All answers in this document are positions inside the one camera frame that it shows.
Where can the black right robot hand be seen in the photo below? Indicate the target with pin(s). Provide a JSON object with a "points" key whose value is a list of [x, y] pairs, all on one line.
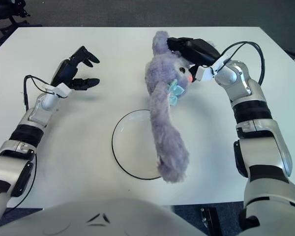
{"points": [[201, 51]]}

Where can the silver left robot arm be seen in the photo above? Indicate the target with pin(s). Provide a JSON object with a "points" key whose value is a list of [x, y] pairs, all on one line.
{"points": [[19, 147]]}

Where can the purple plush bunny doll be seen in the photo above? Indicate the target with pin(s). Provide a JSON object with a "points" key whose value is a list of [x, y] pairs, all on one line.
{"points": [[162, 103]]}

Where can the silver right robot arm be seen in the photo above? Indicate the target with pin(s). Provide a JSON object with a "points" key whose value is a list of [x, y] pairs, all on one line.
{"points": [[258, 137]]}

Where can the white plate black rim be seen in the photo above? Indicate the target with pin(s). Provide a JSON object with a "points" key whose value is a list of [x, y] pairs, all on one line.
{"points": [[132, 147]]}

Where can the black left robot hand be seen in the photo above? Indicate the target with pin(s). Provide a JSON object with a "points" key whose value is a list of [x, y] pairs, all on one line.
{"points": [[66, 71]]}

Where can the silver robot torso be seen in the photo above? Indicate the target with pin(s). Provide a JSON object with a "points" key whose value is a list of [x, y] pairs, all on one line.
{"points": [[100, 221]]}

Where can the black table bracket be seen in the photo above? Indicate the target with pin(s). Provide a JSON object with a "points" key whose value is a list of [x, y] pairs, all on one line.
{"points": [[209, 221]]}

